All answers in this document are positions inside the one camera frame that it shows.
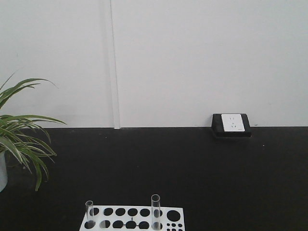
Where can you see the white plant pot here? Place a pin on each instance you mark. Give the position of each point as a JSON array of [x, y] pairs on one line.
[[3, 172]]

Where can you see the green spider plant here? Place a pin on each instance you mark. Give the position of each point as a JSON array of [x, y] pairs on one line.
[[27, 149]]

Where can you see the short clear test tube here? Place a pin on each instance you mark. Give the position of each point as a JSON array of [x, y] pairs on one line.
[[90, 223]]

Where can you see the white wall socket plate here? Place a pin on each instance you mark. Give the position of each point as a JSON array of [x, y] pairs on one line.
[[232, 123]]

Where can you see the white test tube rack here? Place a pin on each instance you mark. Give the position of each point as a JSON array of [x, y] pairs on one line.
[[133, 218]]

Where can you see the tall clear test tube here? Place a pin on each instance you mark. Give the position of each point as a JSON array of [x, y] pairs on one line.
[[155, 208]]

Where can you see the black socket base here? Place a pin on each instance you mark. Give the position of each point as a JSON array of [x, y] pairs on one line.
[[217, 128]]

